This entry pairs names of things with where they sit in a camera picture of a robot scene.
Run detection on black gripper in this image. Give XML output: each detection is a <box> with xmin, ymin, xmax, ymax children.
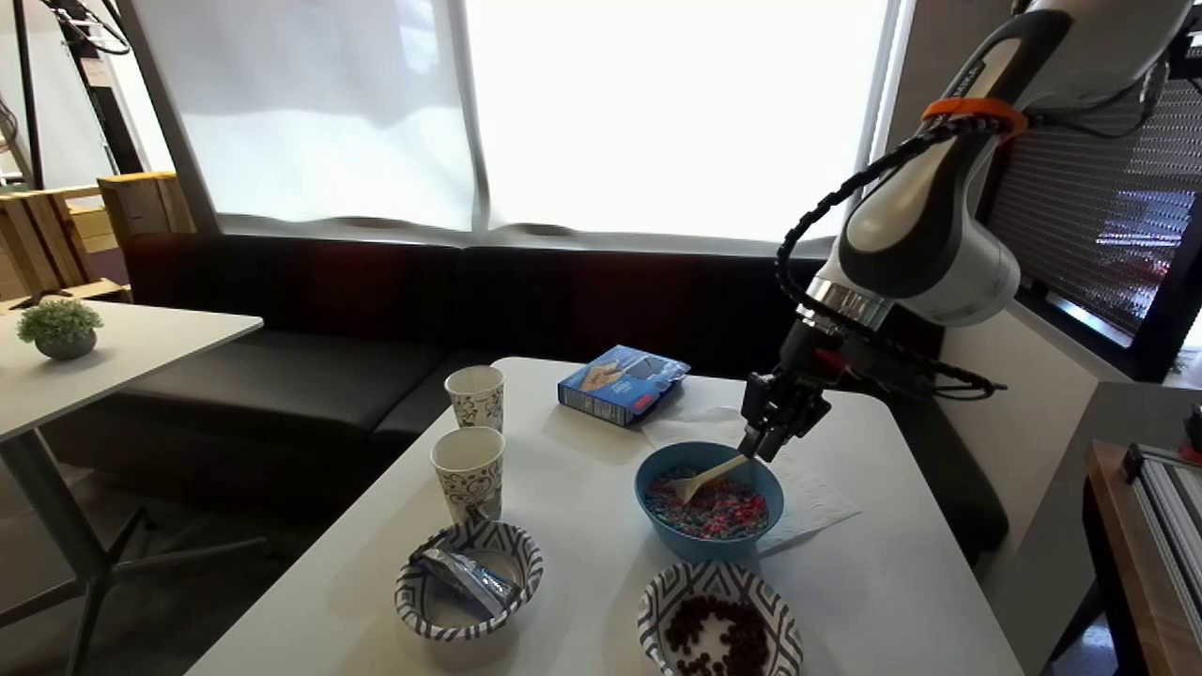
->
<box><xmin>741</xmin><ymin>310</ymin><xmax>868</xmax><ymax>464</ymax></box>

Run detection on blue plastic bowl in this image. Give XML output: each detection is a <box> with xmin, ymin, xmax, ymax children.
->
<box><xmin>632</xmin><ymin>440</ymin><xmax>787</xmax><ymax>562</ymax></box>

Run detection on patterned paper cup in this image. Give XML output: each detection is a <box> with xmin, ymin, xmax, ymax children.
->
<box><xmin>427</xmin><ymin>425</ymin><xmax>512</xmax><ymax>523</ymax></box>
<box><xmin>441</xmin><ymin>362</ymin><xmax>506</xmax><ymax>434</ymax></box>

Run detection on patterned paper bowl with chocolate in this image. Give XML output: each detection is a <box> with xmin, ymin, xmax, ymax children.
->
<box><xmin>636</xmin><ymin>556</ymin><xmax>808</xmax><ymax>676</ymax></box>

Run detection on patterned paper bowl with packets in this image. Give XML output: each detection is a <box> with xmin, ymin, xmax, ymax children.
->
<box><xmin>394</xmin><ymin>518</ymin><xmax>548</xmax><ymax>648</ymax></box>

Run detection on white paper napkin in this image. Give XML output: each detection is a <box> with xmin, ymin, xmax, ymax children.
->
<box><xmin>625</xmin><ymin>399</ymin><xmax>871</xmax><ymax>567</ymax></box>

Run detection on wooden spoon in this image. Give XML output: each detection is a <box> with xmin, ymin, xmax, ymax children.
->
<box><xmin>657</xmin><ymin>450</ymin><xmax>755</xmax><ymax>507</ymax></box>

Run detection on colourful candy pile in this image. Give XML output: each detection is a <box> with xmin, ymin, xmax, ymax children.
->
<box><xmin>654</xmin><ymin>479</ymin><xmax>771</xmax><ymax>539</ymax></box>

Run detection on blue snack box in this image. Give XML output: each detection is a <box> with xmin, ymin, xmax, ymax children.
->
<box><xmin>555</xmin><ymin>340</ymin><xmax>695</xmax><ymax>433</ymax></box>

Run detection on dark chocolate pieces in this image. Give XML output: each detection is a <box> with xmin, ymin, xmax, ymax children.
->
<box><xmin>662</xmin><ymin>594</ymin><xmax>775</xmax><ymax>676</ymax></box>

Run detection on silver foil packet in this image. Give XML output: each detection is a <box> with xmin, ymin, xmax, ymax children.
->
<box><xmin>409</xmin><ymin>534</ymin><xmax>525</xmax><ymax>618</ymax></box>

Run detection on black framed window with blind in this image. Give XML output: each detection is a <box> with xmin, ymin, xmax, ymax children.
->
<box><xmin>963</xmin><ymin>0</ymin><xmax>1202</xmax><ymax>388</ymax></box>

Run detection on wooden workbench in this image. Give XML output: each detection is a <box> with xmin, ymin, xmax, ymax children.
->
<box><xmin>1080</xmin><ymin>434</ymin><xmax>1202</xmax><ymax>676</ymax></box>

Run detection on grey metal device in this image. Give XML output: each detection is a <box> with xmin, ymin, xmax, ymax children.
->
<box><xmin>1123</xmin><ymin>443</ymin><xmax>1202</xmax><ymax>606</ymax></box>

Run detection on black bench sofa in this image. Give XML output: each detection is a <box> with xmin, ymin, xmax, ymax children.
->
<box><xmin>48</xmin><ymin>228</ymin><xmax>1009</xmax><ymax>556</ymax></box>

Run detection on white window shade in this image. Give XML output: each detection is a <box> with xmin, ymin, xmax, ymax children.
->
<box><xmin>124</xmin><ymin>0</ymin><xmax>906</xmax><ymax>248</ymax></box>

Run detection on white side table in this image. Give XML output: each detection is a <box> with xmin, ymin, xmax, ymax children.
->
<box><xmin>0</xmin><ymin>295</ymin><xmax>268</xmax><ymax>676</ymax></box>

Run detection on small potted plant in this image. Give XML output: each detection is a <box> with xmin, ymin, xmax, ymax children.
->
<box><xmin>15</xmin><ymin>295</ymin><xmax>106</xmax><ymax>368</ymax></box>

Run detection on black metal stand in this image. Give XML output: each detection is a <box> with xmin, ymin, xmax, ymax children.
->
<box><xmin>40</xmin><ymin>0</ymin><xmax>151</xmax><ymax>179</ymax></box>

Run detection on wooden slatted crate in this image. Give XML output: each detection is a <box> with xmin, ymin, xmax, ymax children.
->
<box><xmin>0</xmin><ymin>170</ymin><xmax>218</xmax><ymax>310</ymax></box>

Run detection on orange cable strap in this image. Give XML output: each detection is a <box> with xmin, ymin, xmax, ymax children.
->
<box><xmin>921</xmin><ymin>94</ymin><xmax>1030</xmax><ymax>142</ymax></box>

